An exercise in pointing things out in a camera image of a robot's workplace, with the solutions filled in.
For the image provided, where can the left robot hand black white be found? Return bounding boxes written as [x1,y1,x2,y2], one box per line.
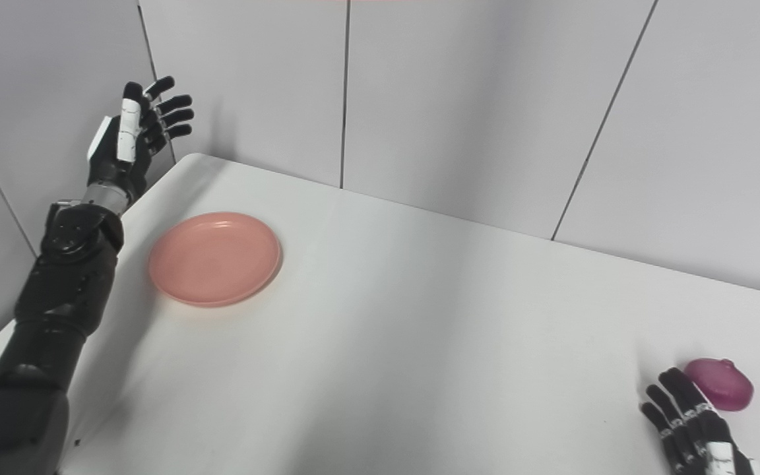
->
[86,76,195,206]

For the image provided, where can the pink round plate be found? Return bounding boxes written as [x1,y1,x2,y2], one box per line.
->
[148,212,282,308]

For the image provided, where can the purple red onion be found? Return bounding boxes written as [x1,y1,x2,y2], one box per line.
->
[684,358,755,412]

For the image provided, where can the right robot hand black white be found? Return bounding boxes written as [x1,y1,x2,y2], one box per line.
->
[641,367,753,475]

